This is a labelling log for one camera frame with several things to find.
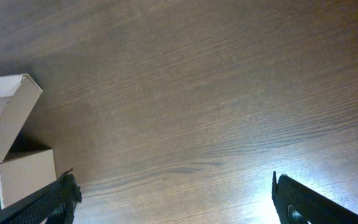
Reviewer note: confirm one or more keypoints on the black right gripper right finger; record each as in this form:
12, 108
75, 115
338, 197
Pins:
295, 203

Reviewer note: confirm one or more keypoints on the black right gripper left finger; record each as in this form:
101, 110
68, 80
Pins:
54, 204

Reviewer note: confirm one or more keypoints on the open cardboard box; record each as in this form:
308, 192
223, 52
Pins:
21, 173

